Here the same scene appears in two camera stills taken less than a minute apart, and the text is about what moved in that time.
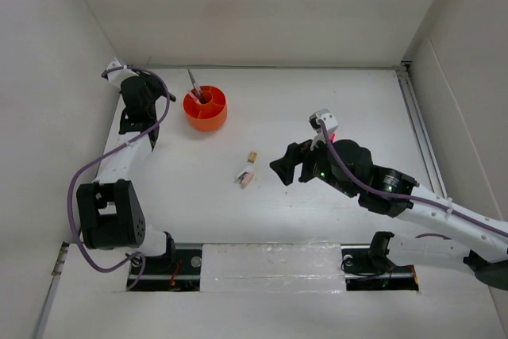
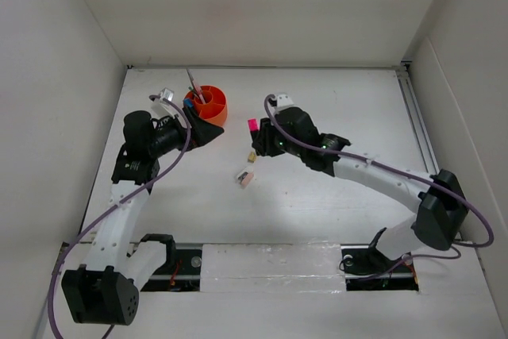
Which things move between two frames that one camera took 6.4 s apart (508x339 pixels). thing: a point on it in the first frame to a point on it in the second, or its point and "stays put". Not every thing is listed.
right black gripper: [296, 153] to [264, 140]
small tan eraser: [252, 156] stays put
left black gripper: [155, 85] to [202, 132]
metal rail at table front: [359, 269] stays put
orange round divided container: [205, 107] stays put
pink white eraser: [244, 177] stays put
